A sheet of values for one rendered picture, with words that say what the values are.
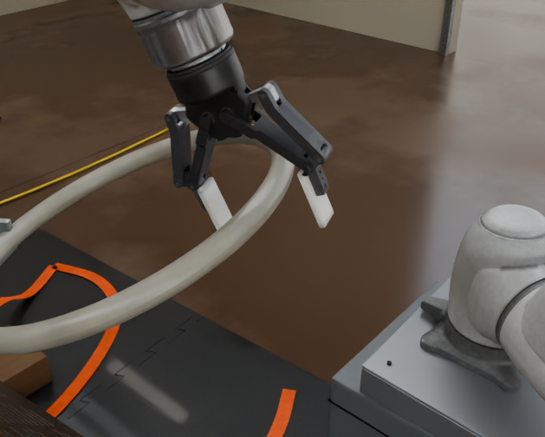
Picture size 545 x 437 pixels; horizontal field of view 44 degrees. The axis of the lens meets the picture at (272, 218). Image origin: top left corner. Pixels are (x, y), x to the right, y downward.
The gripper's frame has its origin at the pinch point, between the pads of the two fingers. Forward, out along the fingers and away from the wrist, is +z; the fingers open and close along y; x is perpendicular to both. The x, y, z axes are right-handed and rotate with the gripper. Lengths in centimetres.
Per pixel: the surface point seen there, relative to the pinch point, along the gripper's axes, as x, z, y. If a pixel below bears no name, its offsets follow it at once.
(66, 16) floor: -426, 9, 439
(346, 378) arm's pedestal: -22, 49, 16
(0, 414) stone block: 7, 30, 70
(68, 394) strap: -46, 85, 142
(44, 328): 22.3, -3.6, 15.4
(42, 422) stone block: 2, 38, 70
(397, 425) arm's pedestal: -17, 54, 7
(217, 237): 8.6, -3.6, 1.0
